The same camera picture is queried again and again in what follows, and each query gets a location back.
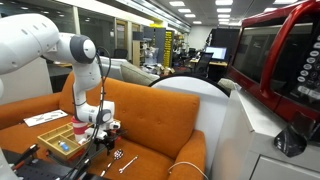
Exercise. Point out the patterned metal spoon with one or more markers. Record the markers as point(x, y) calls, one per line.
point(116, 156)

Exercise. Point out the black office chair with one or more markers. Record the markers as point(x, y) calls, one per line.
point(201, 68)

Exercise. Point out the white cabinet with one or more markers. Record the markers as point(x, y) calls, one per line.
point(245, 149)

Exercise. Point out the computer monitor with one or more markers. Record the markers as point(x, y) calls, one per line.
point(217, 52)

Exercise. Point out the red and white cup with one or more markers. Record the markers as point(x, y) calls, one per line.
point(79, 129)

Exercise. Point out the grey cushion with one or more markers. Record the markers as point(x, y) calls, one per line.
point(135, 75)

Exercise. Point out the white paper sheet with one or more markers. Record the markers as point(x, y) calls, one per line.
point(45, 117)

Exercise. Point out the orange fabric couch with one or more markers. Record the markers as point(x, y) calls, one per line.
point(159, 124)

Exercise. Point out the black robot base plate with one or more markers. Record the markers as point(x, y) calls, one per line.
point(31, 168)

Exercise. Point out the wooden compartment rack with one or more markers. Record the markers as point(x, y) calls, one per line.
point(64, 133)

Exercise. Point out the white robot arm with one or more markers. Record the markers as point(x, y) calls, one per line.
point(26, 37)

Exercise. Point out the red microwave oven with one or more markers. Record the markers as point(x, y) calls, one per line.
point(277, 59)

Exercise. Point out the silver combination wrench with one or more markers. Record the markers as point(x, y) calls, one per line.
point(121, 170)

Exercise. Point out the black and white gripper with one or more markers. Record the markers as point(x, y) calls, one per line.
point(105, 134)

